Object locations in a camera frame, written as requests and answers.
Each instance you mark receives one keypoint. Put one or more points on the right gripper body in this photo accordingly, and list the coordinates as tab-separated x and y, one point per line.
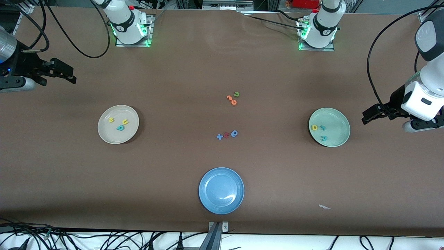
25	64

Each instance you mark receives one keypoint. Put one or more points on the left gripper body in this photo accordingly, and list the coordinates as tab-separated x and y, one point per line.
393	101

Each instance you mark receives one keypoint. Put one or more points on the teal foam letter a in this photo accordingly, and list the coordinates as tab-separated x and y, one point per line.
122	129

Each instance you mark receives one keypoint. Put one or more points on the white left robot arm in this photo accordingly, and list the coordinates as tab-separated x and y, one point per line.
430	34

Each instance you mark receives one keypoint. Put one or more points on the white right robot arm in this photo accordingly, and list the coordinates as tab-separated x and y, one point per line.
125	24

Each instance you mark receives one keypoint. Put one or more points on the green plate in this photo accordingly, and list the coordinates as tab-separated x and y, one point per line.
334	133

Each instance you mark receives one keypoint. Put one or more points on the beige plate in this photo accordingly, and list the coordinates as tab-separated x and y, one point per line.
111	133

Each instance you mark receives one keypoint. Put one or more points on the white paper scrap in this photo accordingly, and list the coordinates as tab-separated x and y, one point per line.
324	207

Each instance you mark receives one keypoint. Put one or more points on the brown table cover sheet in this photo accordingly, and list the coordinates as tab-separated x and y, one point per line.
277	166

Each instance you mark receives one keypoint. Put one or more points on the red box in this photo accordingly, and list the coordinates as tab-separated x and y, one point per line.
305	3

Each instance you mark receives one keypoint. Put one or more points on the blue foam letter a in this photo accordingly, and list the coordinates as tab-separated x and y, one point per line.
236	134

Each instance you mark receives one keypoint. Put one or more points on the blue foam letter x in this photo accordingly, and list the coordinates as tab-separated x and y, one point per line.
219	136

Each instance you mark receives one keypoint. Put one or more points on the blue plate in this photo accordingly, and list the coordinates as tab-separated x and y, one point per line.
221	191

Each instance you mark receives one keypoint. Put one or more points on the grey metal box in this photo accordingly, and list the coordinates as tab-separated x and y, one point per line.
227	5

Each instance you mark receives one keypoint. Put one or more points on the black power plug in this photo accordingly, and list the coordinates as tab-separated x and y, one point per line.
180	244

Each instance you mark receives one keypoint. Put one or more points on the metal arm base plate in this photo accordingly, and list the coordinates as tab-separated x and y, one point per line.
317	49
150	31

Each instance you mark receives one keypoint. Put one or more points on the aluminium corner bracket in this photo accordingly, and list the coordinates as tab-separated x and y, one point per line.
421	15

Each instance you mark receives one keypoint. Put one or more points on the metal clamp bracket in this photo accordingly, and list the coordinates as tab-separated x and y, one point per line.
216	232

